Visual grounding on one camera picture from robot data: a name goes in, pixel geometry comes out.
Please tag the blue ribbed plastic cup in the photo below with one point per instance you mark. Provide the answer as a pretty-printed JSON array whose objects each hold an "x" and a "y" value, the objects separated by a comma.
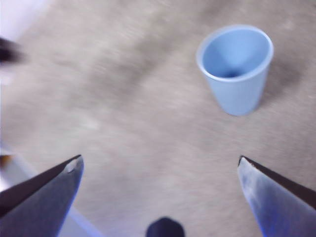
[{"x": 234, "y": 96}]

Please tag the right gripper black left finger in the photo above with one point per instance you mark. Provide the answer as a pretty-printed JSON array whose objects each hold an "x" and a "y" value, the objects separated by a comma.
[{"x": 37, "y": 212}]

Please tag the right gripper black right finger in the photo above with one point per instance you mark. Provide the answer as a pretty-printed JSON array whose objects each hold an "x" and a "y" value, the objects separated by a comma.
[{"x": 284, "y": 209}]

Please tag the black rounded camera housing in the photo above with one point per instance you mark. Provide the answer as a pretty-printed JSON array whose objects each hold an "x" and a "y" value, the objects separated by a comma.
[{"x": 164, "y": 229}]

